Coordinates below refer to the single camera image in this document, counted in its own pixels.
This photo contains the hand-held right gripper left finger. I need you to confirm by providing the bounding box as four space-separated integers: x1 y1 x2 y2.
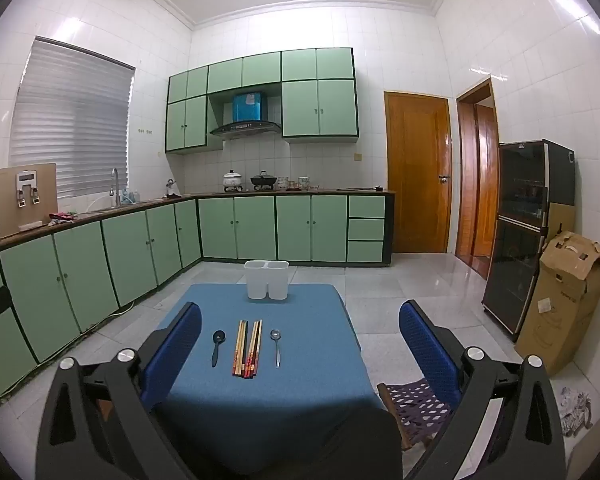
35 302 203 480

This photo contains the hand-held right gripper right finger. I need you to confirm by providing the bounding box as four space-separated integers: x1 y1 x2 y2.
399 300 566 480

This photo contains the black spoon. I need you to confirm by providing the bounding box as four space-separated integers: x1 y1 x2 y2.
211 330 227 368

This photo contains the bundle of wooden chopsticks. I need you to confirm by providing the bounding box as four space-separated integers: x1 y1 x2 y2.
231 319 262 379

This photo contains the white plastic utensil holder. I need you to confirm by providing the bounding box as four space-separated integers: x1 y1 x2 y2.
244 260 290 302

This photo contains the wooden stool woven seat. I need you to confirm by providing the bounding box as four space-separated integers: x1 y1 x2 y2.
376 377 455 452

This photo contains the long green base cabinet row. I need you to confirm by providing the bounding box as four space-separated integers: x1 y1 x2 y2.
0 197 203 413

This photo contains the beige wooden board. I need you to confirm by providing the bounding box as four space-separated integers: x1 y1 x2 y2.
0 162 58 238

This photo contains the blue tablecloth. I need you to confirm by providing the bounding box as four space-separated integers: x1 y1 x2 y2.
150 282 388 480

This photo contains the dark kitchen countertop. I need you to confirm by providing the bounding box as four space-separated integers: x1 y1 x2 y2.
0 189 396 261

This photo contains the brown cardboard box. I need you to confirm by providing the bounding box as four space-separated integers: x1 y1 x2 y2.
514 231 600 376

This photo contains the patterned floor rag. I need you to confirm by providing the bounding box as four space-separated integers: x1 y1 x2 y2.
555 385 593 441

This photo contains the green base cabinet with drawers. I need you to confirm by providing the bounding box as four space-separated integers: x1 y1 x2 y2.
196 194 396 267

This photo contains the closed wooden door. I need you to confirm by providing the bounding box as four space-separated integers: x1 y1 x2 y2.
384 91 453 254

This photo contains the grey window blind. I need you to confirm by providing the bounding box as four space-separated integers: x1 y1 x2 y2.
7 36 137 201

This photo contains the range hood with blue film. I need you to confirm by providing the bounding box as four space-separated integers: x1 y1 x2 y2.
210 91 282 140

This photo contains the white bracket device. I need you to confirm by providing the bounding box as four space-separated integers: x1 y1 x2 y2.
16 171 42 207

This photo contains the wooden doorway frame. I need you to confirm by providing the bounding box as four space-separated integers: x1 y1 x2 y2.
455 78 501 278

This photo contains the tall green wall cabinet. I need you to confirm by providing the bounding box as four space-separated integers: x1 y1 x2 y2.
165 66 224 156

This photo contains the wide green wall cabinet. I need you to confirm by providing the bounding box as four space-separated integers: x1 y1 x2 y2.
280 47 359 144

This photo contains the short green wall cabinet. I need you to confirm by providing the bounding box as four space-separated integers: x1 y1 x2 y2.
207 52 282 96

